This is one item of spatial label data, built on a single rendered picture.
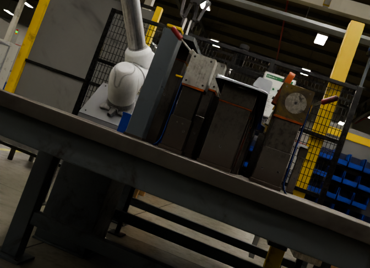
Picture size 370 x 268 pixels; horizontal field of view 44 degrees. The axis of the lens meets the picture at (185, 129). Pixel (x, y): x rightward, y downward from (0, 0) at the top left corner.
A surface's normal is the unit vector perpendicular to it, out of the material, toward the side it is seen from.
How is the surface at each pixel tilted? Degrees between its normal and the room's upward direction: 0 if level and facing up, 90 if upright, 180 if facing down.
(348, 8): 90
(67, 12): 90
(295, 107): 90
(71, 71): 90
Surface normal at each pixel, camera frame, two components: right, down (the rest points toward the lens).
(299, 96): -0.14, -0.10
